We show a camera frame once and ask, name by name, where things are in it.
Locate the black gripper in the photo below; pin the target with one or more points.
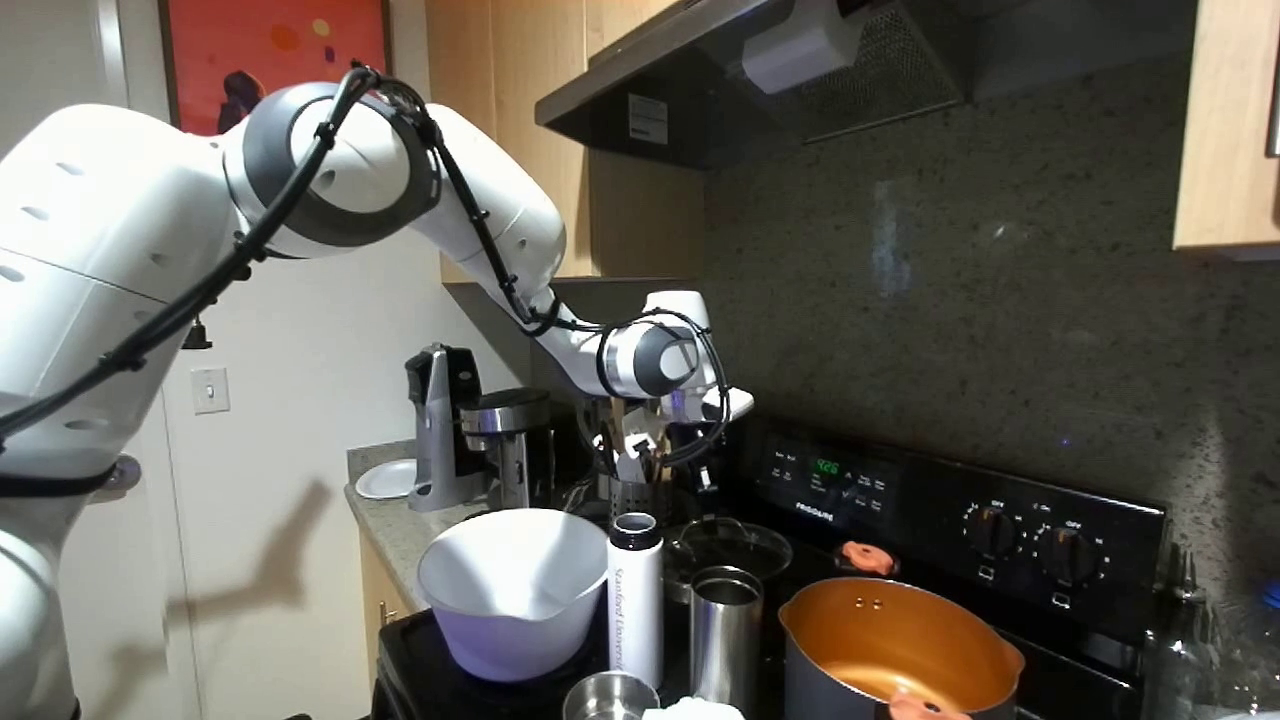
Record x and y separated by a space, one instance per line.
663 430

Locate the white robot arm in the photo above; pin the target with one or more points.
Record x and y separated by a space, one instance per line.
104 241

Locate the copper coloured pot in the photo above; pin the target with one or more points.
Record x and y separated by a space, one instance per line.
903 644

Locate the black electric stove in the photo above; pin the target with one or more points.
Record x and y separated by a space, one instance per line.
960 535

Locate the white insulated bottle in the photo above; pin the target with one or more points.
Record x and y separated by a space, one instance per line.
637 602

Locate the steel kitchen appliance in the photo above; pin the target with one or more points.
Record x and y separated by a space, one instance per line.
507 434

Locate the stainless steel tumbler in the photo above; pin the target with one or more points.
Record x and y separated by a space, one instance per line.
727 643

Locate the large white mixing bowl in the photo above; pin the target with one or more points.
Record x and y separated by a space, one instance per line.
515 587

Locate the orange round disc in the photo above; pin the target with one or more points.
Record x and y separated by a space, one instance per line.
865 559

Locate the white crumpled cloth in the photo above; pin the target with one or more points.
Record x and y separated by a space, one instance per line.
695 709

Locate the black coffee maker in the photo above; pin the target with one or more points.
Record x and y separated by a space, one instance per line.
440 413

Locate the white plate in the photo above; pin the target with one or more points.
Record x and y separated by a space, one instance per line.
386 480

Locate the steel range hood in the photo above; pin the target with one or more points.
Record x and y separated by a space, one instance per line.
803 80

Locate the dark glass bottle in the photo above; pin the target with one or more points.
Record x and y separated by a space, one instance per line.
1182 643

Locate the blue capped plastic bottle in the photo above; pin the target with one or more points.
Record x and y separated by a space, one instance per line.
1255 654

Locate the wooden wall cabinet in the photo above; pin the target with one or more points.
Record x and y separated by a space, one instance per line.
626 203
1227 120

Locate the white light switch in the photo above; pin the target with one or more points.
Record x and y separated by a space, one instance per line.
208 389

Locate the red framed wall picture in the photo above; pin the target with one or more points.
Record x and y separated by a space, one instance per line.
265 40

